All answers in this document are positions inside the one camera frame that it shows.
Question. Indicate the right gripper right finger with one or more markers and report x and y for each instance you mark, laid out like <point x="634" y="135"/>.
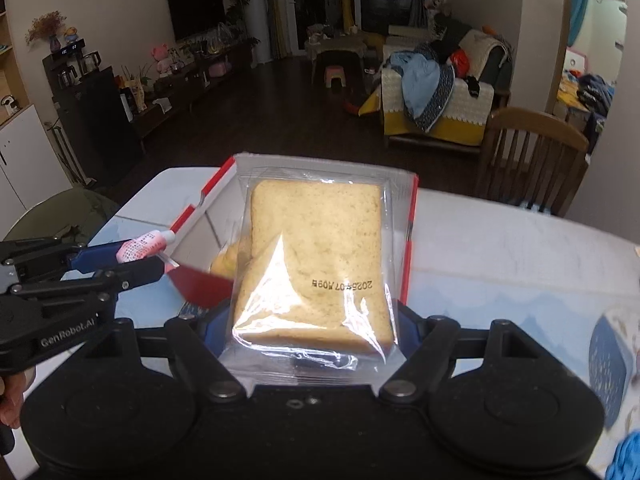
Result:
<point x="427" y="344"/>

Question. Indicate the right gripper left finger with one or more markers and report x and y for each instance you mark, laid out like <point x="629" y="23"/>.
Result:
<point x="196" y="342"/>

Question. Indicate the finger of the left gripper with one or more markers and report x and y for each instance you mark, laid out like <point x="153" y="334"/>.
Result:
<point x="95" y="258"/>
<point x="128" y="275"/>

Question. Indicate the pink white small tube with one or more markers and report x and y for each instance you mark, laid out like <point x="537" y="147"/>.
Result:
<point x="147" y="245"/>

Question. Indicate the packaged bread slice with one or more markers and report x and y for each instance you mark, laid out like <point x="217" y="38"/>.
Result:
<point x="324" y="249"/>

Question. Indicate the person left hand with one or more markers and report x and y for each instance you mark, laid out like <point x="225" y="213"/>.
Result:
<point x="12" y="392"/>

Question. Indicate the red white cardboard box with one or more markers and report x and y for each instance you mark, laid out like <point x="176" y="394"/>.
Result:
<point x="203" y="229"/>

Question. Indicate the yellow squishy toy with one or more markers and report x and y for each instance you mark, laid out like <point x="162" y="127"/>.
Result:
<point x="231" y="259"/>

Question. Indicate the pink plush pig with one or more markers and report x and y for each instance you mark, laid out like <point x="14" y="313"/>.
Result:
<point x="162" y="59"/>

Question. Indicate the wooden dining chair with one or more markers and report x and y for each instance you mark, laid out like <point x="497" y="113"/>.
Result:
<point x="531" y="160"/>

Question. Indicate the blue cloth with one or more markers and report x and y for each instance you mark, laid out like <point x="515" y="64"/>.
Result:
<point x="626" y="460"/>

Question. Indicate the light blue jacket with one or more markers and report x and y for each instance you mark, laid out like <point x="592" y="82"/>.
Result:
<point x="419" y="79"/>

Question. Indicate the black television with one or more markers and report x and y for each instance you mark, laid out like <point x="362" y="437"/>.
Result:
<point x="191" y="18"/>

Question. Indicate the sofa with white cover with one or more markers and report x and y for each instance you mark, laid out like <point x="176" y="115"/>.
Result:
<point x="475" y="75"/>

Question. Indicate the white tower air conditioner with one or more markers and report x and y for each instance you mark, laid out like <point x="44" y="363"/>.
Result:
<point x="256" y="17"/>

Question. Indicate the pink plastic stool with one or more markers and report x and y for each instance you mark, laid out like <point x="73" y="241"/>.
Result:
<point x="334" y="77"/>

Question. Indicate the small round coffee table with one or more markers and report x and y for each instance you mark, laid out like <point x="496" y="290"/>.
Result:
<point x="315" y="47"/>

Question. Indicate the yellow giraffe toy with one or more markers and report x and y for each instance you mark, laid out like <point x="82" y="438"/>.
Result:
<point x="350" y="26"/>

